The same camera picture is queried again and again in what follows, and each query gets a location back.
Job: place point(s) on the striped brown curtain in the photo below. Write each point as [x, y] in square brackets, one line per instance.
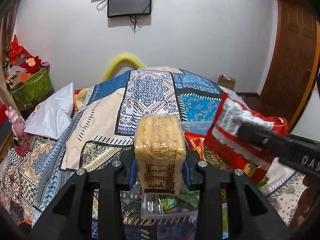
[7, 28]

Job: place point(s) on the brown wooden door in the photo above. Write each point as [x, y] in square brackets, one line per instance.
[294, 65]

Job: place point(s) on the wall mounted black monitor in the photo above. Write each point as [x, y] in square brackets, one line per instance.
[120, 8]

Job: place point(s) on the clear cracker pack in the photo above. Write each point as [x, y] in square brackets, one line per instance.
[160, 153]

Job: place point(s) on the small cardboard box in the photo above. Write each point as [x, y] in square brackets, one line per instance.
[227, 82]

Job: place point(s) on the green storage basket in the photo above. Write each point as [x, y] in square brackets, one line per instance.
[32, 91]

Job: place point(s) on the clear plastic storage box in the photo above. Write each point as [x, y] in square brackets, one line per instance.
[186, 203]

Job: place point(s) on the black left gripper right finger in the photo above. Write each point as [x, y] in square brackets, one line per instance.
[249, 214]

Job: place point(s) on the red white snack bag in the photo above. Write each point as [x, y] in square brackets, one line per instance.
[222, 138]

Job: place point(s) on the white pillow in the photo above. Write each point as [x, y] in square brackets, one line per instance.
[52, 116]

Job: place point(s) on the patchwork blue bedspread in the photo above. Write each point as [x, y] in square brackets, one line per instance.
[100, 133]

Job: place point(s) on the red snack package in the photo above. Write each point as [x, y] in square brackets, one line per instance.
[195, 142]

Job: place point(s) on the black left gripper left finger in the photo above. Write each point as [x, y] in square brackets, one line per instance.
[69, 214]

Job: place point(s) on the red stuffed toy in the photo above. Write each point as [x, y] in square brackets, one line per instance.
[19, 56]

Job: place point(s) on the yellow curved tube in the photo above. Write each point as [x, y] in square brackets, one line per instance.
[112, 69]

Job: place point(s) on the right hand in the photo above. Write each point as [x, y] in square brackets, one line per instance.
[305, 203]

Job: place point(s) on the pink plush toy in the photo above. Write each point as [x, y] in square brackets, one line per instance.
[17, 122]

